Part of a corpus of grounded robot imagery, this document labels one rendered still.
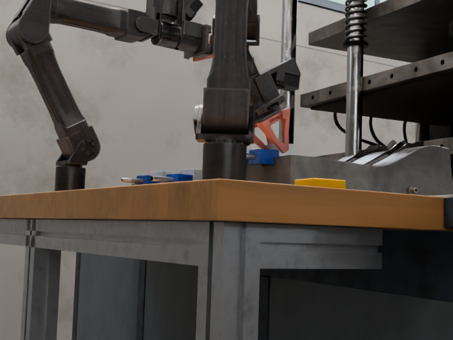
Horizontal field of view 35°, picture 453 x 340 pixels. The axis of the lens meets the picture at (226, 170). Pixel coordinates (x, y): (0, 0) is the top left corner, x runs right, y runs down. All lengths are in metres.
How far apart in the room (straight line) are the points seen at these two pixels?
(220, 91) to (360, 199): 0.34
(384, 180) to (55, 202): 0.65
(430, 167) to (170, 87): 2.72
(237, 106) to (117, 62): 2.92
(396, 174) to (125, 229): 0.68
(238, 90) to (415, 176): 0.54
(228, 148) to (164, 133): 3.00
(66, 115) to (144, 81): 2.45
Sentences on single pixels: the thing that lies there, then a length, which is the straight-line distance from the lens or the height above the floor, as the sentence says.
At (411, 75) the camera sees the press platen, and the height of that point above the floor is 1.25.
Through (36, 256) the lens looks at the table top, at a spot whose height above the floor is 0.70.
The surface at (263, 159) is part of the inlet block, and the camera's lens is 1.34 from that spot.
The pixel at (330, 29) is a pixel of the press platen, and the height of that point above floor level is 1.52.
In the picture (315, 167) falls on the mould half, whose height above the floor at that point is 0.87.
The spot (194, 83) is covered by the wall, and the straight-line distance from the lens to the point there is 4.14.
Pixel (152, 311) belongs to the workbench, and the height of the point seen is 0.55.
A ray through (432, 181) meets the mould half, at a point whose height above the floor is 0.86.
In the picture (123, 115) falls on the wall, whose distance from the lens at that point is 3.91.
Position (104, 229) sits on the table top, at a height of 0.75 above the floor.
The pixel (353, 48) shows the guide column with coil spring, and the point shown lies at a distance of 2.53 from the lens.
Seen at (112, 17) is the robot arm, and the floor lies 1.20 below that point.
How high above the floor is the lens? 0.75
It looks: 5 degrees up
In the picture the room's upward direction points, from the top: 2 degrees clockwise
